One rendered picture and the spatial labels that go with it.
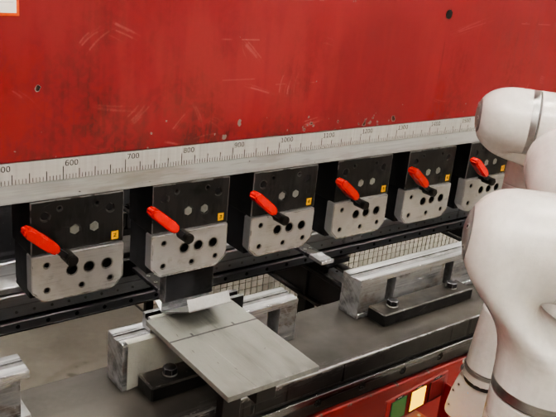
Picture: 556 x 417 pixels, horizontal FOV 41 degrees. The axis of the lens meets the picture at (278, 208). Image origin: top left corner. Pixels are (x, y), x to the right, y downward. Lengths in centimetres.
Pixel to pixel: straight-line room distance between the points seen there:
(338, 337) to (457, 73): 61
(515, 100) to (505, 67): 58
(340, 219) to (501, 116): 45
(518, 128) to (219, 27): 48
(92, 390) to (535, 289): 83
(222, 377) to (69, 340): 209
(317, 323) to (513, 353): 82
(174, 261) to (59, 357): 189
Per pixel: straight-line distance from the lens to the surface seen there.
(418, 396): 157
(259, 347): 128
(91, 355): 314
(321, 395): 152
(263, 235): 137
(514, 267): 81
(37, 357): 315
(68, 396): 138
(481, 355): 145
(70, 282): 121
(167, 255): 127
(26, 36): 108
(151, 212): 118
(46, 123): 111
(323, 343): 156
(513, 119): 117
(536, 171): 100
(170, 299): 136
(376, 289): 168
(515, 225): 81
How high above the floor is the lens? 166
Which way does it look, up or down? 20 degrees down
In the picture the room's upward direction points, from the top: 6 degrees clockwise
